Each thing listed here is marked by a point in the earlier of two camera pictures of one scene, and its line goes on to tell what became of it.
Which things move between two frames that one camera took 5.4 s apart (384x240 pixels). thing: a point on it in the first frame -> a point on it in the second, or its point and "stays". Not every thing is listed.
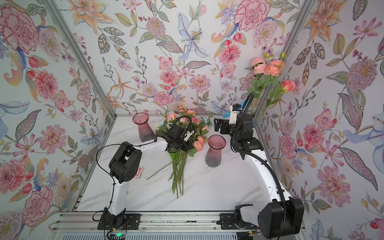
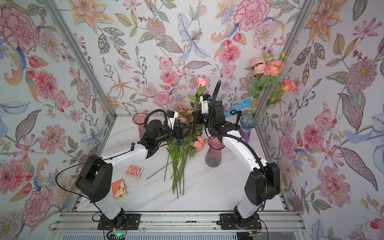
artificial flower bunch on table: x=200 y=124 stays
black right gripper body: x=232 y=131 -> x=206 y=120
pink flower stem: x=258 y=65 stays
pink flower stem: x=275 y=93 stays
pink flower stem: x=275 y=67 stays
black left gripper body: x=181 y=144 -> x=166 y=135
